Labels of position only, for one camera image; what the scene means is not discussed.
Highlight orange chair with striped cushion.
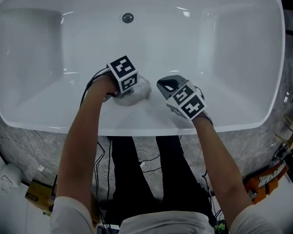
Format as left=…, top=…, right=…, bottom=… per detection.
left=244, top=161, right=290, bottom=205

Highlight person's right forearm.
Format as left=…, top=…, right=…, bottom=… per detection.
left=191, top=111, right=256, bottom=219

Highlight white fluffy cleaning mitt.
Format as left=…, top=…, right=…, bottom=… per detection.
left=112, top=74, right=152, bottom=107

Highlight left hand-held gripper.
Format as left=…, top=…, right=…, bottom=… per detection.
left=106, top=55, right=139, bottom=98

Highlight person's black trousers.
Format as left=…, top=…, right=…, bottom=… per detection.
left=105, top=135, right=217, bottom=226

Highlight white bathtub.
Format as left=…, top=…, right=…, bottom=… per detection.
left=0, top=0, right=286, bottom=137

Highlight round metal drain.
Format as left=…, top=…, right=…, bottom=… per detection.
left=122, top=12, right=135, bottom=24

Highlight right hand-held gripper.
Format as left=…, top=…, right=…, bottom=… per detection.
left=156, top=75, right=207, bottom=121

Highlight person's left forearm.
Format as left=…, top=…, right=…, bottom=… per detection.
left=56, top=76, right=119, bottom=206

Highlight white rounded device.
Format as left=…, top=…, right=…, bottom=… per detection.
left=0, top=163, right=23, bottom=193

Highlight person's white shirt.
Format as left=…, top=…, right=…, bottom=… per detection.
left=50, top=195, right=281, bottom=234

